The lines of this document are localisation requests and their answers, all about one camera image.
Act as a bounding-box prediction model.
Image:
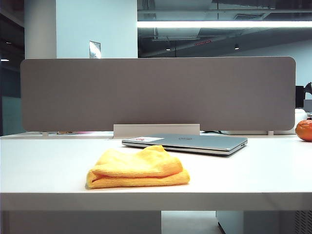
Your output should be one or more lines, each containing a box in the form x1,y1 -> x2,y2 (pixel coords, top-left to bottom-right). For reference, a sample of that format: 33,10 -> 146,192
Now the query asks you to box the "yellow microfiber rag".
85,144 -> 191,190

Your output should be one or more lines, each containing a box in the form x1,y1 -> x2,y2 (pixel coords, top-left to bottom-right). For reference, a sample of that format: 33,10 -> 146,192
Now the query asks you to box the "white red laptop sticker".
128,136 -> 165,143

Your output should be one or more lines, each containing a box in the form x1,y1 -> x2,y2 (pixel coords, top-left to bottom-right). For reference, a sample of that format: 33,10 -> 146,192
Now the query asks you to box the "grey closed laptop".
121,133 -> 248,157

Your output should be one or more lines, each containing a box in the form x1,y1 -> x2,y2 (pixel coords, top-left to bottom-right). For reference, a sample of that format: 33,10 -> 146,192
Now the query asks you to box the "grey fabric desk divider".
19,57 -> 296,132

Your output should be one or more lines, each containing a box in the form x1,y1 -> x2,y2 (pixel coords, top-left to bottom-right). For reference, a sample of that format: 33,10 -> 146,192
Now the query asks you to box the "white under-desk cabinet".
215,211 -> 245,234

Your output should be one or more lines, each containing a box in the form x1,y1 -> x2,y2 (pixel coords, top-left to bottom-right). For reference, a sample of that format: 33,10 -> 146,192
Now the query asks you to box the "black computer monitor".
295,82 -> 312,109

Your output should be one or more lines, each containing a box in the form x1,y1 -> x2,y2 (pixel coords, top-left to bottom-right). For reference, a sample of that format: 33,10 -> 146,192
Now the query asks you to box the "orange tangerine fruit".
295,119 -> 312,142

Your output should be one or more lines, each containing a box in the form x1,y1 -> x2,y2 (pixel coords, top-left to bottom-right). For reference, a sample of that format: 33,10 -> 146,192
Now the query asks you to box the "silver wall plate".
89,40 -> 101,59

